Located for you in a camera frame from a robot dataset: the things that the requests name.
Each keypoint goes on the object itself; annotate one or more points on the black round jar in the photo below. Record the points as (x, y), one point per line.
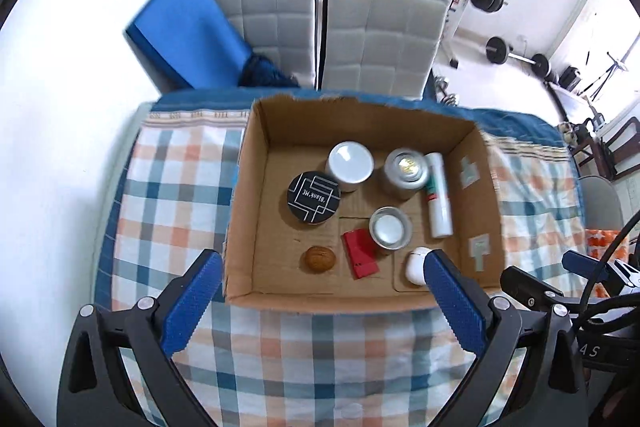
(312, 197)

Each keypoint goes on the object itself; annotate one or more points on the small barbell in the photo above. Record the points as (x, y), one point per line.
(497, 49)

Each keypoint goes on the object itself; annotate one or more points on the orange and white cloth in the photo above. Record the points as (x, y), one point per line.
(597, 243)

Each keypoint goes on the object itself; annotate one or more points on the white weight bench rack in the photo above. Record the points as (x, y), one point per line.
(452, 37)

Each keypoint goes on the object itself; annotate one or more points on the brown walnut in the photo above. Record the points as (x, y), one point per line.
(320, 258)

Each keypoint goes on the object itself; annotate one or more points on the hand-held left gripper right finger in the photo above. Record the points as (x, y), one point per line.
(452, 297)

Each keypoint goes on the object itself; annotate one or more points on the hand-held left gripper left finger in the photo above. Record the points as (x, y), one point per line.
(192, 302)

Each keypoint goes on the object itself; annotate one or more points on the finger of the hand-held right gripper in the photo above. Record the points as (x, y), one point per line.
(582, 264)
(530, 288)

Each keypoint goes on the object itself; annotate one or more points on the blue foam mat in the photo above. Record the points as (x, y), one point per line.
(190, 27)

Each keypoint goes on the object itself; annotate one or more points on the tall shiny silver tin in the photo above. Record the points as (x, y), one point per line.
(405, 177)

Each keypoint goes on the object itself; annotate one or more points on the white lidded round tin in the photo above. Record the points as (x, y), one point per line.
(350, 162)

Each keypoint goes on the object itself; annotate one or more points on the plaid blanket with blue border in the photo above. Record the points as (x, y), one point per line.
(320, 357)

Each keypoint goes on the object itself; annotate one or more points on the grey padded chair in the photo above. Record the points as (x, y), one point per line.
(380, 37)
(270, 17)

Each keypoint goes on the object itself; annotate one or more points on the chrome dumbbell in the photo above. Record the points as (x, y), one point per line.
(447, 94)

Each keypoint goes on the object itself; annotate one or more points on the dark blue cloth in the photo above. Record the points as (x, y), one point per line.
(265, 72)

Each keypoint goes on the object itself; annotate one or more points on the cardboard box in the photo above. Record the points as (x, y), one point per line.
(280, 232)

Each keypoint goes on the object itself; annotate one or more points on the dark wooden shelf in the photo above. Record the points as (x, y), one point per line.
(600, 132)

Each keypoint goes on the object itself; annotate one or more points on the black weight plate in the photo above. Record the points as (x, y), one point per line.
(569, 77)

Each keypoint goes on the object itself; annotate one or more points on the white earbuds case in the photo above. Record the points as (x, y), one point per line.
(414, 264)

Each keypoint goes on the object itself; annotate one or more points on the round silver tin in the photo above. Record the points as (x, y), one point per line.
(390, 232)

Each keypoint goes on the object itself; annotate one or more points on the red box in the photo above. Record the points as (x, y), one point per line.
(357, 252)

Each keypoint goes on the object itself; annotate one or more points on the white tube with teal label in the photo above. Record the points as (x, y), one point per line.
(440, 217)

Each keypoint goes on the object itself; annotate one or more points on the grey round chair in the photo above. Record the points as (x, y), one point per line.
(600, 202)

